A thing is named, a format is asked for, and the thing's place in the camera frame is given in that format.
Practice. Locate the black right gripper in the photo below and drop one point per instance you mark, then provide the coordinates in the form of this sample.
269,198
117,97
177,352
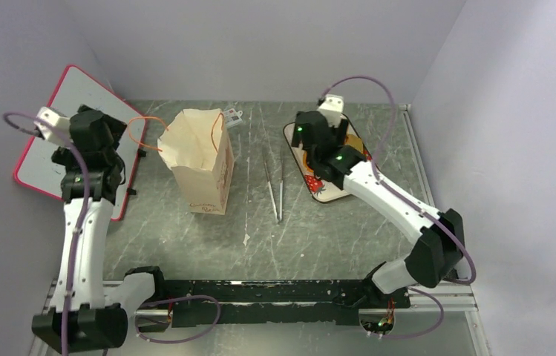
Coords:
314,160

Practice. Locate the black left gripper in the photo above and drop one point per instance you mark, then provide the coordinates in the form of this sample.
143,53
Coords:
64,155

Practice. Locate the orange fake bread bun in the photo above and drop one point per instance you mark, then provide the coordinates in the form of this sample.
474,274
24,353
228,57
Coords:
308,169

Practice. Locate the strawberry print white tray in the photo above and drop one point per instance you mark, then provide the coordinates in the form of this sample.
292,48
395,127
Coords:
321,190

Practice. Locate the beige paper gift bag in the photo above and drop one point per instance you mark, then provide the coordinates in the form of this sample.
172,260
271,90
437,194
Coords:
197,149

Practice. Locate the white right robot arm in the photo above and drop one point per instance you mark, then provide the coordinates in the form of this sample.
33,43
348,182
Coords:
436,237

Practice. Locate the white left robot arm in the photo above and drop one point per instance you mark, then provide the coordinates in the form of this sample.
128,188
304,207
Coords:
81,317

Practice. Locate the pink framed whiteboard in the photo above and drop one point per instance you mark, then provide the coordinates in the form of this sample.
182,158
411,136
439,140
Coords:
75,87

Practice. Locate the clear plastic package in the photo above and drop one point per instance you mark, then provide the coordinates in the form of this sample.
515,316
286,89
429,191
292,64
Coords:
232,117

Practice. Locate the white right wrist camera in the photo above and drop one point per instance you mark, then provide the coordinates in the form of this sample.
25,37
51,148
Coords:
331,107

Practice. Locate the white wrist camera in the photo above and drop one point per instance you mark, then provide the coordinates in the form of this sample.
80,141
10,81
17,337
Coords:
54,127
331,107

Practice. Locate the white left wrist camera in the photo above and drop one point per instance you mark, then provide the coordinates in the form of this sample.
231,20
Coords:
54,127

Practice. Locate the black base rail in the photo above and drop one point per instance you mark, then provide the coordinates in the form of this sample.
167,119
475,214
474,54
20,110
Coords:
201,302

